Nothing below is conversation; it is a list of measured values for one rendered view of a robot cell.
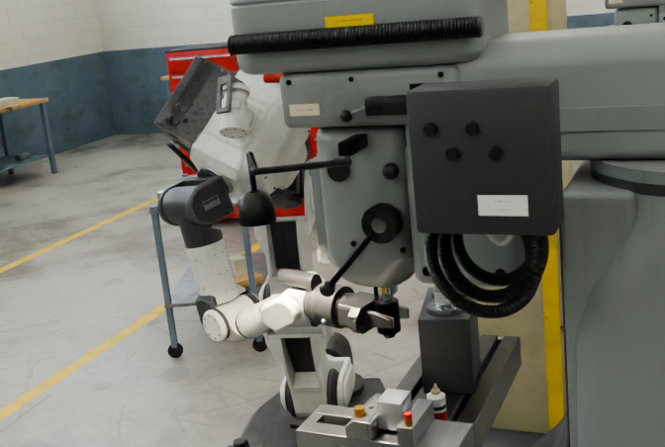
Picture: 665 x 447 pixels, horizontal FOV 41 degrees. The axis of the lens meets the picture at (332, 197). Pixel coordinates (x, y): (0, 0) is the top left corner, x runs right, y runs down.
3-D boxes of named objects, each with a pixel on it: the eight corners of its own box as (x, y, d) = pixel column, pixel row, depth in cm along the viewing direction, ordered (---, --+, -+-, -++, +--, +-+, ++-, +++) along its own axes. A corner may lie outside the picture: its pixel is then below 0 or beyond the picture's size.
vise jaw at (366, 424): (345, 437, 181) (343, 419, 180) (369, 408, 192) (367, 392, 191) (372, 441, 178) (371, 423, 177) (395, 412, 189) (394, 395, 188)
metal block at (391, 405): (378, 428, 181) (375, 401, 179) (389, 414, 186) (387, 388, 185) (402, 431, 179) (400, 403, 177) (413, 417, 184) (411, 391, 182)
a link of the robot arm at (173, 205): (172, 248, 212) (156, 193, 210) (203, 235, 218) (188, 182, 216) (199, 249, 203) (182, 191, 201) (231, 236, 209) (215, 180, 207)
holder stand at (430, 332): (423, 394, 211) (416, 314, 207) (432, 354, 232) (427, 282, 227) (474, 394, 209) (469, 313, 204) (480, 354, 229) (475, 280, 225)
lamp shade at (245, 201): (237, 219, 176) (234, 189, 175) (274, 215, 177) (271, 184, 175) (239, 228, 169) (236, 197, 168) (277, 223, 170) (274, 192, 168)
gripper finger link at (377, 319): (394, 329, 174) (368, 324, 178) (393, 314, 174) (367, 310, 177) (390, 332, 173) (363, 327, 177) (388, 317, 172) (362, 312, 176)
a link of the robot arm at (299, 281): (321, 333, 186) (279, 324, 193) (349, 306, 193) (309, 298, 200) (308, 288, 181) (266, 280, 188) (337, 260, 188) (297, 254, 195)
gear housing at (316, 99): (281, 130, 162) (274, 74, 160) (332, 107, 184) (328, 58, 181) (461, 125, 149) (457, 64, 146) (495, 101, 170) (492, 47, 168)
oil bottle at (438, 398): (427, 433, 193) (423, 387, 191) (432, 424, 197) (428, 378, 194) (444, 435, 192) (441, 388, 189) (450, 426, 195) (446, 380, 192)
